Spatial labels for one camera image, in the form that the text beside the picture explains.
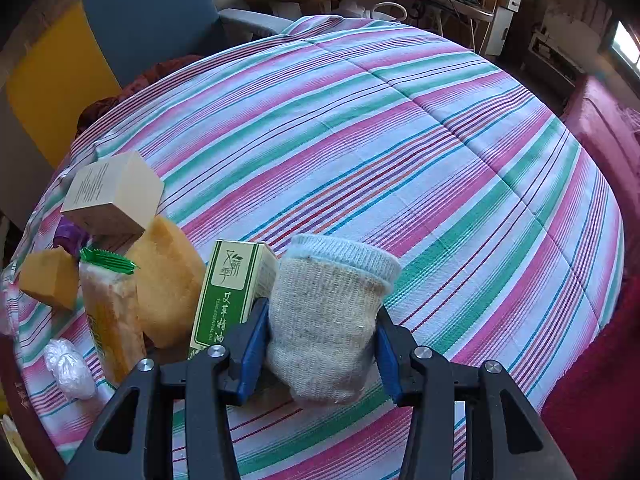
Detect purple snack packet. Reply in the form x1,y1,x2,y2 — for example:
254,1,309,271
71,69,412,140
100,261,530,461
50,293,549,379
52,220,93,256

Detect large yellow sponge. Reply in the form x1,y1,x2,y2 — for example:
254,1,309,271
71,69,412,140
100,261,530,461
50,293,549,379
125,216,207,350

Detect red blanket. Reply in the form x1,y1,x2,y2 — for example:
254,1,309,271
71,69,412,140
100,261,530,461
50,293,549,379
540,75,640,480

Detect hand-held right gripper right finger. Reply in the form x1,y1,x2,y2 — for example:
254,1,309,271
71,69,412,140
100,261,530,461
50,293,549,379
372,305,581,480

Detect beige cardboard box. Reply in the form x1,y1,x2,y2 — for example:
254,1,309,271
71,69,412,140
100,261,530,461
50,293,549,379
60,151,166,238

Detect grey padded rail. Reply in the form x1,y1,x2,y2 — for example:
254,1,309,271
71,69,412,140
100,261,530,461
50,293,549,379
219,8,296,37

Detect white shelf cabinet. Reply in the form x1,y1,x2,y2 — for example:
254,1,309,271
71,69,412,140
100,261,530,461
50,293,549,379
482,0,526,58

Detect white crumpled plastic bag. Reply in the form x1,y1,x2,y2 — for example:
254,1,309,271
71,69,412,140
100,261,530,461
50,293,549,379
44,338,98,401

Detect bright window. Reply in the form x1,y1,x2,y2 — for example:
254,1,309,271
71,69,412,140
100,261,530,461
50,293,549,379
612,20,640,66

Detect small yellow sponge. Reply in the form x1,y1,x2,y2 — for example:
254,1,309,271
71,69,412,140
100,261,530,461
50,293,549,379
18,247,81,311

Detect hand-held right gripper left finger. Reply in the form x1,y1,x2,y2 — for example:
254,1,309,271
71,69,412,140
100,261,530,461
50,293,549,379
62,297,271,480

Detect striped bed sheet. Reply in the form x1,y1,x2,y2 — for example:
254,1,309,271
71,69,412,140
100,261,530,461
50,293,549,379
0,15,626,480

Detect green and white carton box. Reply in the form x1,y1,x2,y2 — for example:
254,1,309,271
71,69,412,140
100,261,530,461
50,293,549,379
189,240,279,361

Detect yellow blue padded headboard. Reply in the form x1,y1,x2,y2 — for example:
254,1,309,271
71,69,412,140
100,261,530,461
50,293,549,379
5,0,223,171

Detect yellow snack packet green ends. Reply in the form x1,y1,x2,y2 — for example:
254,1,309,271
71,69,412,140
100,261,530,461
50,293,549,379
79,246,148,388

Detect dark red cloth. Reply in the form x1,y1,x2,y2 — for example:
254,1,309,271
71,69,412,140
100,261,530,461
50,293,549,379
75,55,211,136

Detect white round appliance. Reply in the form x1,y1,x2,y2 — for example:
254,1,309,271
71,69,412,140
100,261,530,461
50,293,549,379
372,2,408,23

